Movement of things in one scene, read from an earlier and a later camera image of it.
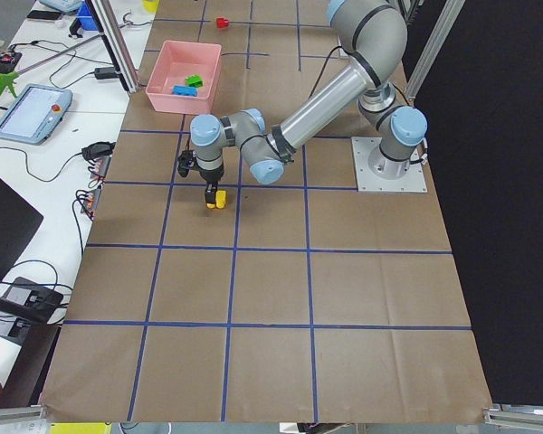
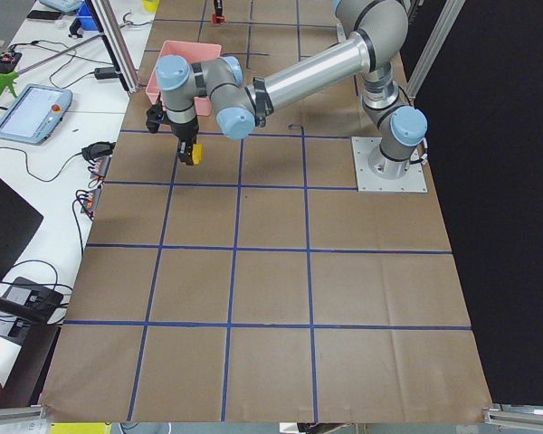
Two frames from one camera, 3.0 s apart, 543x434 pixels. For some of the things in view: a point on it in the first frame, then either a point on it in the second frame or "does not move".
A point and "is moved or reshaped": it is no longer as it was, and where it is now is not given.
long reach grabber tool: [3, 80] does not move
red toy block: [221, 23] is moved or reshaped
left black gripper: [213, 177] → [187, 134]
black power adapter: [105, 72] does not move
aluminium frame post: [105, 14] does not move
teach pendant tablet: [34, 115] does not move
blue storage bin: [85, 16] does not move
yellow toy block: [220, 200] is moved or reshaped
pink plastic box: [182, 76] does not move
